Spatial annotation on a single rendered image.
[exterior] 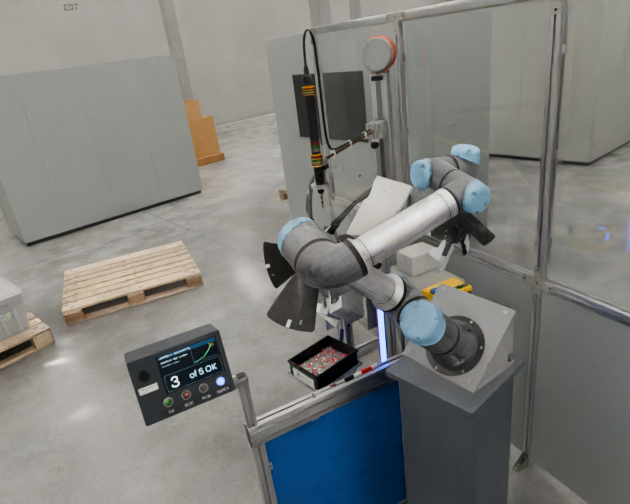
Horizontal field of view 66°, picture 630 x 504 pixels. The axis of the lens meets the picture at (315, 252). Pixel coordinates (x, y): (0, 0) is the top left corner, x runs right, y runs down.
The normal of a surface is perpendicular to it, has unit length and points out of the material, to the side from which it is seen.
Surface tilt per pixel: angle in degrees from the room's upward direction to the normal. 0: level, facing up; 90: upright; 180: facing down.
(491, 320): 43
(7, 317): 95
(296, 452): 90
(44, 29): 90
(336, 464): 90
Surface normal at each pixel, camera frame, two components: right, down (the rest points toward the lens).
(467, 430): -0.04, 0.40
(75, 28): 0.65, 0.22
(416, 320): -0.57, -0.37
